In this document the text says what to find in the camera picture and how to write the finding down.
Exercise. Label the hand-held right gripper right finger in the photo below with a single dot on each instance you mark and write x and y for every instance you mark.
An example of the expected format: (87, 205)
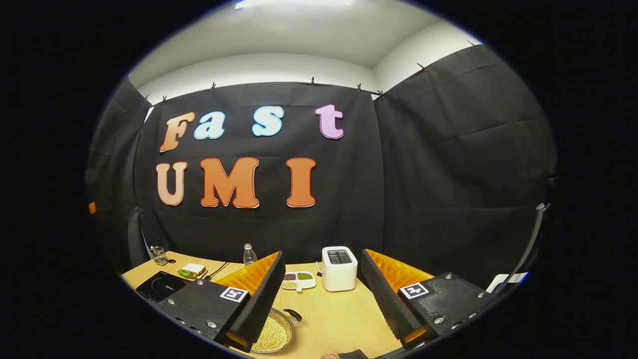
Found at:
(384, 299)

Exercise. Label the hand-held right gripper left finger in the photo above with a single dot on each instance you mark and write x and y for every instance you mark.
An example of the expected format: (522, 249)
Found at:
(264, 299)

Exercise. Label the black induction cooktop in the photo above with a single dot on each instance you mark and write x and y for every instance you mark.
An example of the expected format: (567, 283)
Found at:
(159, 286)

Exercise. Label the heap of soybeans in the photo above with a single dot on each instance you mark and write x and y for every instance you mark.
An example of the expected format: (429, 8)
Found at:
(274, 334)

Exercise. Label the white divided dish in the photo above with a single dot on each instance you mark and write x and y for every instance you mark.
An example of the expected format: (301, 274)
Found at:
(299, 279)

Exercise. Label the clear plastic water bottle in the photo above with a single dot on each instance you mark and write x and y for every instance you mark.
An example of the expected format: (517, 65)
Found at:
(249, 256)

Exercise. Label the white toaster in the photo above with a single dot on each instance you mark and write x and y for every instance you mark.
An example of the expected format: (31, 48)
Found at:
(339, 274)

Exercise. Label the sandwich with lettuce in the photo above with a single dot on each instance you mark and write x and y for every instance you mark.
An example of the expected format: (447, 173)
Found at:
(192, 270)

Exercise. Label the black backdrop cloth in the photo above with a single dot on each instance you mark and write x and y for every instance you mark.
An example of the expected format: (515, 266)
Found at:
(349, 199)

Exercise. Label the white paper sheet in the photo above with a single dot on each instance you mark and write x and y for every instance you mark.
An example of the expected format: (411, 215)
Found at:
(501, 281)

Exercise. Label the grey curved bar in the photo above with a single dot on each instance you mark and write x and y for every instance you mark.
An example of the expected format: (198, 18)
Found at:
(531, 239)

